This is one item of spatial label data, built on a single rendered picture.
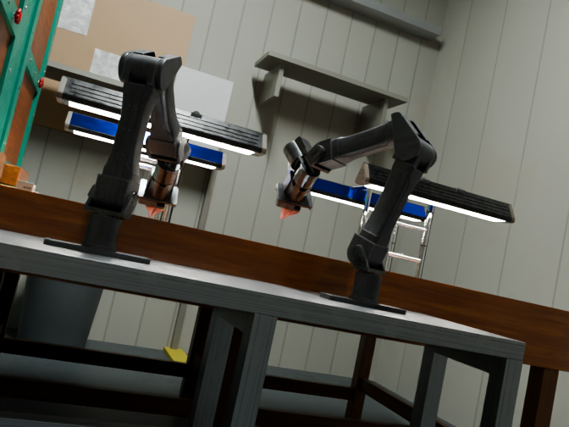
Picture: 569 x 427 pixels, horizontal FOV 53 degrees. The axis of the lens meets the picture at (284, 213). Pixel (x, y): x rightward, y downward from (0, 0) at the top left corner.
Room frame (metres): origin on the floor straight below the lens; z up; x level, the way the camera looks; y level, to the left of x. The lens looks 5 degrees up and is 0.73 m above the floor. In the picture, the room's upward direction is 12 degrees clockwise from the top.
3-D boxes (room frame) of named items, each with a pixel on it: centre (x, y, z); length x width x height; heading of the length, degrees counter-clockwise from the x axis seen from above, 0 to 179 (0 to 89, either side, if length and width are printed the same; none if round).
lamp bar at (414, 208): (2.53, -0.34, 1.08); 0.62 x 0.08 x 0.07; 108
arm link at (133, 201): (1.14, 0.34, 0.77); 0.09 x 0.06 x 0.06; 84
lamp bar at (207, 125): (1.69, 0.40, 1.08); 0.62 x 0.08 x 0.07; 108
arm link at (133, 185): (1.15, 0.34, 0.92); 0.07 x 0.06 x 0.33; 84
